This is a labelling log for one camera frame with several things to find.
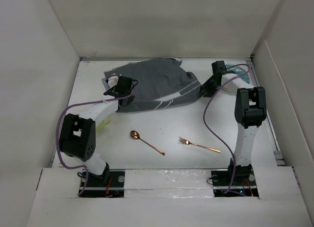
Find grey cloth placemat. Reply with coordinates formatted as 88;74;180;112
104;58;202;113

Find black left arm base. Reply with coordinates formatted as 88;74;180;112
78;170;125;198

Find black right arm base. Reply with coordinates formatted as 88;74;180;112
207;170;259;198

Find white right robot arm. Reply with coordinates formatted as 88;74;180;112
200;61;267;185

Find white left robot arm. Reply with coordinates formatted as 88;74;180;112
55;75;138;186

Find teal and red plate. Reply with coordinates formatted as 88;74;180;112
221;64;253;95

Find pale yellow mug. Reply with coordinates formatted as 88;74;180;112
96;117;110;134

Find copper spoon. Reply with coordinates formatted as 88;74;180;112
130;130;165;155

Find copper fork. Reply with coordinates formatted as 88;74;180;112
179;137;221;153

